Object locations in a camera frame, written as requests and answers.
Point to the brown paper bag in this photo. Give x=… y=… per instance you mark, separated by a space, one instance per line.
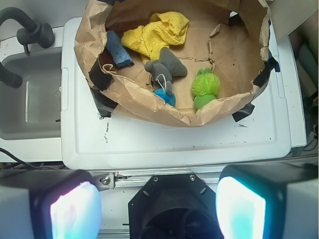
x=229 y=36

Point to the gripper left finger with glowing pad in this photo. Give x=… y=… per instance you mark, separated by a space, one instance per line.
x=49 y=204

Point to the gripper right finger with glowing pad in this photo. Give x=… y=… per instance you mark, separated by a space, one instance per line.
x=268 y=201

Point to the gray plush animal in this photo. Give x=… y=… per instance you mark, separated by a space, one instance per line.
x=165 y=69

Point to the gray sink basin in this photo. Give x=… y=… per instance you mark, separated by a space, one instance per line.
x=32 y=111

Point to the blue sponge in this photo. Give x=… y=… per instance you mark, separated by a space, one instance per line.
x=119 y=54

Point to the blue round toy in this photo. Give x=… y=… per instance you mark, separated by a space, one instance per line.
x=169 y=99

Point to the green fuzzy plush toy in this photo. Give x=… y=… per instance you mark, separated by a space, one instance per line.
x=205 y=88

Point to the yellow cloth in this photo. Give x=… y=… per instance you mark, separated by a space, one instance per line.
x=163 y=30

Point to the black faucet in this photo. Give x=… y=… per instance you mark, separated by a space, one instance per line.
x=32 y=32

